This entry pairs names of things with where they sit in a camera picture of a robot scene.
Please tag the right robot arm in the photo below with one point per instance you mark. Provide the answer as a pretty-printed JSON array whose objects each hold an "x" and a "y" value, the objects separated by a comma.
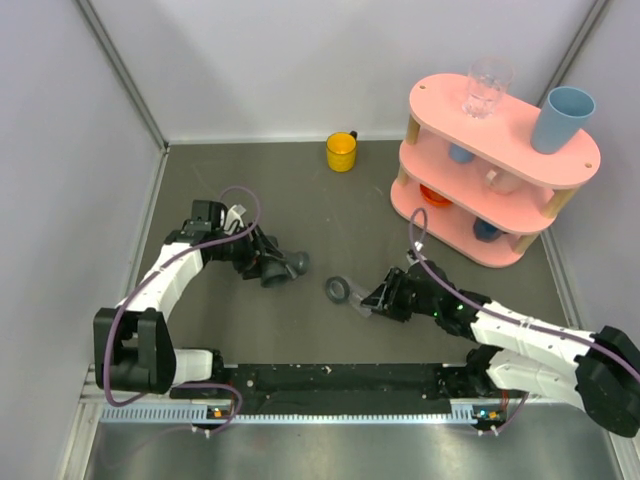
[{"x": 596, "y": 372}]

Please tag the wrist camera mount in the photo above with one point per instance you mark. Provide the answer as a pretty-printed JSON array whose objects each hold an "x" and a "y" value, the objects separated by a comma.
[
  {"x": 415, "y": 255},
  {"x": 234, "y": 222}
]

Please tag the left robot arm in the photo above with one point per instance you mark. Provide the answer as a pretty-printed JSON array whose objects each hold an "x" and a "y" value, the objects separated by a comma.
[{"x": 133, "y": 350}]

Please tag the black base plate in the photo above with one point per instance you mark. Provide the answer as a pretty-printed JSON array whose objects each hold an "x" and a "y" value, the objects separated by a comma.
[{"x": 347, "y": 389}]

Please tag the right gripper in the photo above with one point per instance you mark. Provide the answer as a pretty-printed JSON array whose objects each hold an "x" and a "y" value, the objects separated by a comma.
[{"x": 385, "y": 299}]

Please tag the tall blue cup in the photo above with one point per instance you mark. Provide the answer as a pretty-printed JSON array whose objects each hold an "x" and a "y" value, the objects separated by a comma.
[{"x": 565, "y": 111}]

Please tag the pink translucent mug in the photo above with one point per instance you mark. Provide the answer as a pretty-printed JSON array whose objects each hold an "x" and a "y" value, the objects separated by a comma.
[{"x": 502, "y": 182}]

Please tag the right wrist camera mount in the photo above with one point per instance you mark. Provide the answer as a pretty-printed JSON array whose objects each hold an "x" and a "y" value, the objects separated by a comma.
[{"x": 415, "y": 255}]

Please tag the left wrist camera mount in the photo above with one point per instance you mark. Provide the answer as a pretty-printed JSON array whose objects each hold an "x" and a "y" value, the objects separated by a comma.
[{"x": 234, "y": 222}]

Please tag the grey plastic pipe fitting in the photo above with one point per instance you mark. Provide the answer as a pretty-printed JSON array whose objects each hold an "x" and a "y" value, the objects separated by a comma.
[{"x": 276, "y": 271}]

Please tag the clear drinking glass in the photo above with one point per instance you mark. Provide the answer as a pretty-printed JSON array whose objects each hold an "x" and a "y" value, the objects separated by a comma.
[{"x": 489, "y": 79}]

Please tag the orange bowl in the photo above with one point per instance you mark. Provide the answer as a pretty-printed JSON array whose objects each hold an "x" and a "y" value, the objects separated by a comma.
[{"x": 433, "y": 198}]

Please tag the small blue cup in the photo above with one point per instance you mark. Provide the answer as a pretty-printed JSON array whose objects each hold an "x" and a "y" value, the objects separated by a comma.
[{"x": 459, "y": 154}]

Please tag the pink three-tier shelf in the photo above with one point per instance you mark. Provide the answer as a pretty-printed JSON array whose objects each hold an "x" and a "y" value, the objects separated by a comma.
[{"x": 502, "y": 141}]

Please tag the yellow mug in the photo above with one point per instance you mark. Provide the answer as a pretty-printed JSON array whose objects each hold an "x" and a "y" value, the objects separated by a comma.
[{"x": 341, "y": 151}]

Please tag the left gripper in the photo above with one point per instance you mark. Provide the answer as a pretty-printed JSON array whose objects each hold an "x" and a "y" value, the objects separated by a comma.
[{"x": 249, "y": 264}]

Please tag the grey slotted cable duct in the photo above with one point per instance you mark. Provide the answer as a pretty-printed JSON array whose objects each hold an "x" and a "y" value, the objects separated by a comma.
[{"x": 200, "y": 414}]

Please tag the clear trap with grey nut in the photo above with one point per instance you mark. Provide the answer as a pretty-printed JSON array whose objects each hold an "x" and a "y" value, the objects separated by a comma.
[{"x": 342, "y": 290}]

